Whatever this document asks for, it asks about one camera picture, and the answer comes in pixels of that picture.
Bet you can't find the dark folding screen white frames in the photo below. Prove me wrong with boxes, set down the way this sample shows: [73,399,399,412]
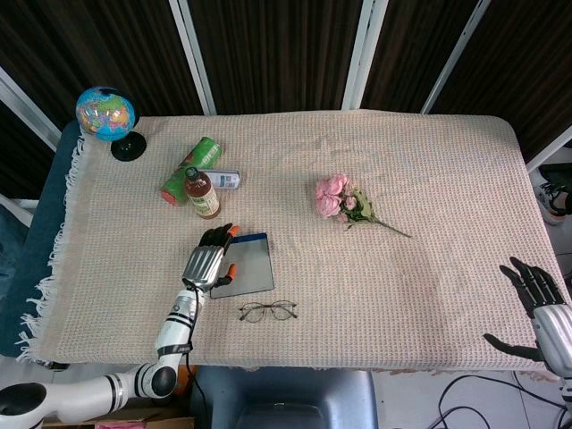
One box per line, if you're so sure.
[0,0,572,202]

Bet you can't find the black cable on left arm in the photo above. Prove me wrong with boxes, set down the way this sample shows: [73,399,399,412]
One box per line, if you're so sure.
[181,285,207,403]

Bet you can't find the beige waffle tablecloth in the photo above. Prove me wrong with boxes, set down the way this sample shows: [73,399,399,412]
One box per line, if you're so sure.
[15,109,562,373]

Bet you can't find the green tube red end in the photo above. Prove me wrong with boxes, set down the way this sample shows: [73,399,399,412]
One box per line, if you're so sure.
[160,136,223,207]

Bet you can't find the tea bottle black cap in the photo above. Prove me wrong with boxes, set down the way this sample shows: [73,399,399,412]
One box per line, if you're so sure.
[183,166,222,220]

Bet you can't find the desk globe black stand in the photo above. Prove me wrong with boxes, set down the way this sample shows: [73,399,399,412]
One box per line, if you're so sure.
[75,86,147,163]

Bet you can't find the blue table mat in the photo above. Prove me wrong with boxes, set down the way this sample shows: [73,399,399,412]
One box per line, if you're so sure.
[0,119,84,358]

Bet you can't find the blue glasses case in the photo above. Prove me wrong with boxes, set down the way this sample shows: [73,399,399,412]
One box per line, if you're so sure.
[208,231,276,300]

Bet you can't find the grey blue robot torso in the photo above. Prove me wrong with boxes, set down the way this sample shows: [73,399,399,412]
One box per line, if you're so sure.
[189,365,379,429]

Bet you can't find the thin black frame eyeglasses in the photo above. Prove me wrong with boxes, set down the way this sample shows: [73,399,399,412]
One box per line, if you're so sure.
[237,300,299,324]

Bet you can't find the black white sneaker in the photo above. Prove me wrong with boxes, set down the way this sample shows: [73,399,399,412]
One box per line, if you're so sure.
[538,178,572,225]

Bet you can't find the white blue can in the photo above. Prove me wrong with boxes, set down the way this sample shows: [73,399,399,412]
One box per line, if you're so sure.
[203,169,242,191]

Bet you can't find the pink artificial flower bouquet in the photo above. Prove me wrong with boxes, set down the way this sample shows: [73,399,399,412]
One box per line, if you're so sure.
[315,173,413,240]

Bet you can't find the black floor cable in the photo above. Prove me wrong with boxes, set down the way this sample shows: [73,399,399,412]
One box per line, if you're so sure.
[427,406,488,429]
[437,373,572,429]

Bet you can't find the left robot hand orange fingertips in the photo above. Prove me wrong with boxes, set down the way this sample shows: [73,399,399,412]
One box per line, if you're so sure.
[181,223,242,294]

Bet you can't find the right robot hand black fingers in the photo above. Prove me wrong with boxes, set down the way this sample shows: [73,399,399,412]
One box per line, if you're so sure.
[482,256,572,381]

